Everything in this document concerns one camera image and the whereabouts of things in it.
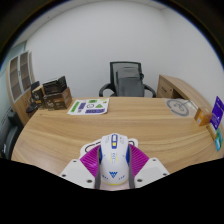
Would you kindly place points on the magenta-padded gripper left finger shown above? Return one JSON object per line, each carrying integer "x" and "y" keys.
{"x": 85, "y": 165}

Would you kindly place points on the black sofa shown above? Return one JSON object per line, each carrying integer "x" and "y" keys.
{"x": 9, "y": 136}

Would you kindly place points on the small tan box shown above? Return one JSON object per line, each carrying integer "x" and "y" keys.
{"x": 212, "y": 130}

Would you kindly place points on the small black chair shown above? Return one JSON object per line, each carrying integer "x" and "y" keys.
{"x": 32, "y": 96}

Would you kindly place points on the white blue yellow computer mouse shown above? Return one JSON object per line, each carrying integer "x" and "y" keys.
{"x": 114, "y": 160}

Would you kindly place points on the black mesh office chair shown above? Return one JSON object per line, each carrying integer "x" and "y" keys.
{"x": 128, "y": 80}

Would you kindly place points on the orange-brown cardboard box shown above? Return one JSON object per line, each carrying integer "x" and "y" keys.
{"x": 202, "y": 116}

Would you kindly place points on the wooden side desk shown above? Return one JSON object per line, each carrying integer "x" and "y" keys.
{"x": 176, "y": 87}

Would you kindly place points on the wooden shelf unit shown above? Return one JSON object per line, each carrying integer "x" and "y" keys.
{"x": 18, "y": 80}

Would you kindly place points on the purple retail package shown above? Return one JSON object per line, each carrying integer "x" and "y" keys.
{"x": 218, "y": 111}

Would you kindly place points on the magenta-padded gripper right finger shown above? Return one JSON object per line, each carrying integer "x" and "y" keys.
{"x": 141, "y": 165}

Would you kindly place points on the small blue box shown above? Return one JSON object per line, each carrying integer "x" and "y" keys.
{"x": 217, "y": 145}

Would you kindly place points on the black cardboard box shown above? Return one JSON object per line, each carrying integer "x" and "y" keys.
{"x": 55, "y": 85}

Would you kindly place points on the dark brown cardboard box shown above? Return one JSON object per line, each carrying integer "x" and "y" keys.
{"x": 58, "y": 100}

